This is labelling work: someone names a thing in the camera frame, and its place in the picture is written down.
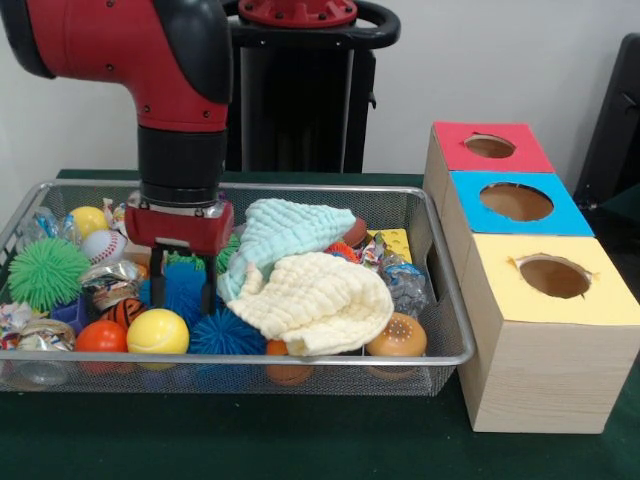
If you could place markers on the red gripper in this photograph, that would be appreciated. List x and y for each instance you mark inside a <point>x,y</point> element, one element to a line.
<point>180,230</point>

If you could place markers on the mint green cloth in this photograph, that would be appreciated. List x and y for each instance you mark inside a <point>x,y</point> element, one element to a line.
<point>295,225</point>

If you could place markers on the cream cloth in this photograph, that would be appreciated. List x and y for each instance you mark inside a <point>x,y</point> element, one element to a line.
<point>325,300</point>

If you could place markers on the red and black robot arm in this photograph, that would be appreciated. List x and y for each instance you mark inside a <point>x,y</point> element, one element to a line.
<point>125,45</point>

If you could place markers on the silver mesh bin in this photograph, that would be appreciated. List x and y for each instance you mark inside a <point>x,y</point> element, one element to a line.
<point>350,380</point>

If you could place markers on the wooden box with three holes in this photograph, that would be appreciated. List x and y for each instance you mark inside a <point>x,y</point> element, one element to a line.
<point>540,380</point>

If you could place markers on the blue spiky ball with eyes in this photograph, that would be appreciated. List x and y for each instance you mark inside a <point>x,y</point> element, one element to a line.
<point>182,290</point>

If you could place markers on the large yellow ball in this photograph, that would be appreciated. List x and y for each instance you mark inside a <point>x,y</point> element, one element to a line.
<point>157,332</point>

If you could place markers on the white baseball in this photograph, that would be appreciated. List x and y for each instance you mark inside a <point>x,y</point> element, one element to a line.
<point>102,246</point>

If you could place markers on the orange ball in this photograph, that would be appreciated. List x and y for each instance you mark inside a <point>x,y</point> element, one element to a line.
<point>100,337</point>

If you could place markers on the small yellow ball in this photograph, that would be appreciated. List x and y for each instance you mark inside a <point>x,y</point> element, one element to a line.
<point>90,220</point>

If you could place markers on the large green spiky ball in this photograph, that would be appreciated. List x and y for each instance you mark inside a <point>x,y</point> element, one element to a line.
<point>45,275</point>

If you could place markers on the dark green table cloth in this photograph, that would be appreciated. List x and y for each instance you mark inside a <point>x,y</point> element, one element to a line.
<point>300,440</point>
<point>622,215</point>

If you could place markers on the toy burger bun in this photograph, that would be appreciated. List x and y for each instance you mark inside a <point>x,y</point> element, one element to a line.
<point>397,335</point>

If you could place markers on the black upright panel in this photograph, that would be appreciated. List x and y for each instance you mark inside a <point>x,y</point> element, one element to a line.
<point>615,125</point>

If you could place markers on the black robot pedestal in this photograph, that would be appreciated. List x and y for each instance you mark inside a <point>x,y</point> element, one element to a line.
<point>300,125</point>

